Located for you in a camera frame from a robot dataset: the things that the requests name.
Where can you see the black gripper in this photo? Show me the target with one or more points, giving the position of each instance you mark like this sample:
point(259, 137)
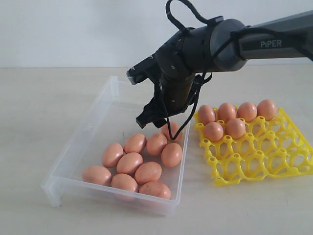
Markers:
point(171, 97)

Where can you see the brown egg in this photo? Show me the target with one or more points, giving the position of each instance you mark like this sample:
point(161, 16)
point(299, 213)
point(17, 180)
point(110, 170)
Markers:
point(174, 128)
point(213, 131)
point(148, 172)
point(129, 163)
point(156, 143)
point(171, 155)
point(235, 128)
point(125, 182)
point(97, 174)
point(248, 111)
point(112, 155)
point(206, 114)
point(267, 108)
point(135, 143)
point(157, 189)
point(226, 112)

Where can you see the clear plastic bin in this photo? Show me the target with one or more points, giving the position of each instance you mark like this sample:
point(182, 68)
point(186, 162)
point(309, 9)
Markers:
point(111, 118)

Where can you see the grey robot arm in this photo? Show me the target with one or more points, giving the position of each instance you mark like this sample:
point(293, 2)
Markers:
point(219, 46)

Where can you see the yellow plastic egg tray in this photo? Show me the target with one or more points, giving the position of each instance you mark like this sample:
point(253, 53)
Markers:
point(274, 149)

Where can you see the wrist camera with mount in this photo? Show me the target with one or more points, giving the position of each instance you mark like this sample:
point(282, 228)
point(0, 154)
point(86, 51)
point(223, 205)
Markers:
point(148, 68)

